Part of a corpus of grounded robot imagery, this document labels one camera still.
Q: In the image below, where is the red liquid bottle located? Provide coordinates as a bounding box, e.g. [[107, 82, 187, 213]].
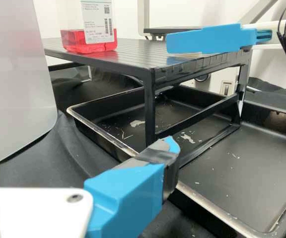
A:
[[60, 0, 119, 56]]

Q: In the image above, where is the black platform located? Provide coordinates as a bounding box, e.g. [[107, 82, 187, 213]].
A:
[[43, 37, 253, 170]]

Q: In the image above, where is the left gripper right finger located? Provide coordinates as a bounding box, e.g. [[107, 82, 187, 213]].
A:
[[83, 135, 181, 238]]

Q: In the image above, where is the black tray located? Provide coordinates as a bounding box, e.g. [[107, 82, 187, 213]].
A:
[[175, 99, 286, 235], [67, 85, 241, 160]]

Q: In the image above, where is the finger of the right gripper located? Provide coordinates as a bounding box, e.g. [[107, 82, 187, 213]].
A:
[[166, 23, 273, 55]]

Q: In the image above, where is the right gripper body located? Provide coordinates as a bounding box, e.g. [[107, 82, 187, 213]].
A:
[[242, 20, 286, 31]]

